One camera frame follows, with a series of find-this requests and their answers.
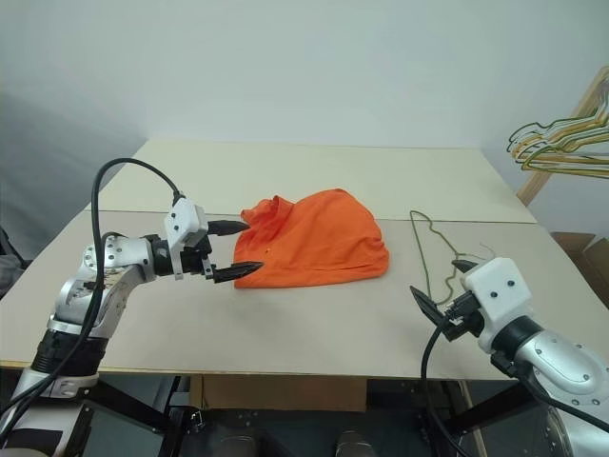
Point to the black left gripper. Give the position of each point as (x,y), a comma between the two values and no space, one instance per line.
(192,263)

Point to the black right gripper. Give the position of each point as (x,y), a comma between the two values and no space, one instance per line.
(464,309)

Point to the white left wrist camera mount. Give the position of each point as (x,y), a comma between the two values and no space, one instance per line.
(183,219)

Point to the black metal table frame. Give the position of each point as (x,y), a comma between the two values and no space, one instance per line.
(143,410)

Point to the wooden clothes rack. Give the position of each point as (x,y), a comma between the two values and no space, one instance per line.
(533,185)

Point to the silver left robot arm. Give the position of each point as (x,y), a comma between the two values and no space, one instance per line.
(119,252)

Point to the orange cloth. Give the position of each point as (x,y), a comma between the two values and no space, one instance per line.
(314,243)

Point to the open cardboard box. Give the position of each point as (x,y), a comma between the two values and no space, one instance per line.
(595,266)

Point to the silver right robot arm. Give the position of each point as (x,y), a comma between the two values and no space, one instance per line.
(561,357)

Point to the dark fabric object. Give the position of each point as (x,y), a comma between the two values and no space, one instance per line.
(9,266)

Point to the dark rounded shape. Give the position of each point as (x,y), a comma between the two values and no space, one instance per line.
(238,440)
(354,445)

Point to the flat cardboard sheet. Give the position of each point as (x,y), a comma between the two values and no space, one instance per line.
(285,392)

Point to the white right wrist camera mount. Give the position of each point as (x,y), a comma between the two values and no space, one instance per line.
(499,290)

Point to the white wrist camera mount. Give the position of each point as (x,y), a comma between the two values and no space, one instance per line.
(499,290)
(183,219)

